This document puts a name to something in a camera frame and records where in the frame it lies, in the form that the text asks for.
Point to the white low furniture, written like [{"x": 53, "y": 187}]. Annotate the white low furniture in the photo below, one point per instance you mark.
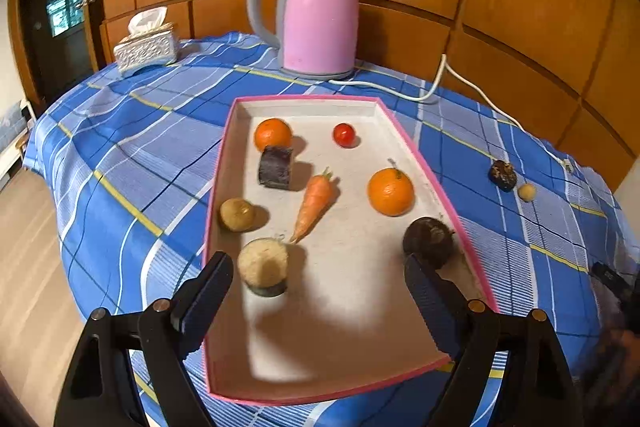
[{"x": 12, "y": 142}]

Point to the silver tissue box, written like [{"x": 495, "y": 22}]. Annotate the silver tissue box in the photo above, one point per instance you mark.
[{"x": 147, "y": 47}]

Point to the yellow-brown round fruit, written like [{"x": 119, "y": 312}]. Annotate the yellow-brown round fruit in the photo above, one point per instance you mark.
[{"x": 237, "y": 214}]

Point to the pink electric kettle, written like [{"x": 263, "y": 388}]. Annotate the pink electric kettle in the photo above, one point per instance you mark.
[{"x": 320, "y": 12}]

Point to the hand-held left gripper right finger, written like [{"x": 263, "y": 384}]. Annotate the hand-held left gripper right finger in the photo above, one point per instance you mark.
[{"x": 430, "y": 302}]

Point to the small tan longan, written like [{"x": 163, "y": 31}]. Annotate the small tan longan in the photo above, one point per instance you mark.
[{"x": 526, "y": 192}]

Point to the pink-rimmed white tray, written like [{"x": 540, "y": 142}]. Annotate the pink-rimmed white tray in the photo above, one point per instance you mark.
[{"x": 350, "y": 307}]

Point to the small orange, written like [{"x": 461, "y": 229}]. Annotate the small orange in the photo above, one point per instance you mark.
[{"x": 272, "y": 134}]

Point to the dark round fruit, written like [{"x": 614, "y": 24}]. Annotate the dark round fruit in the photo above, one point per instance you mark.
[{"x": 425, "y": 238}]

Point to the large orange with stem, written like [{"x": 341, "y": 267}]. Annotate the large orange with stem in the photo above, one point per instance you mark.
[{"x": 391, "y": 193}]

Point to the orange carrot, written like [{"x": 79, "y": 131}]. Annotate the orange carrot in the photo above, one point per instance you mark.
[{"x": 315, "y": 202}]

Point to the dark lumpy fruit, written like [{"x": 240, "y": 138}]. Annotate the dark lumpy fruit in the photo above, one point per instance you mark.
[{"x": 502, "y": 175}]

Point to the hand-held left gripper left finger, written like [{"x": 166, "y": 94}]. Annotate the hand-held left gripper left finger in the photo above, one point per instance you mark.
[{"x": 202, "y": 307}]

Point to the blue plaid tablecloth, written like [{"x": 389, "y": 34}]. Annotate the blue plaid tablecloth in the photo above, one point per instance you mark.
[{"x": 135, "y": 157}]

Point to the dark door with window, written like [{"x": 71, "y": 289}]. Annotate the dark door with window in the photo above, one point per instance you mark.
[{"x": 60, "y": 17}]

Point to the red tomato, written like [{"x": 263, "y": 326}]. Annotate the red tomato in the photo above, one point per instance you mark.
[{"x": 345, "y": 135}]

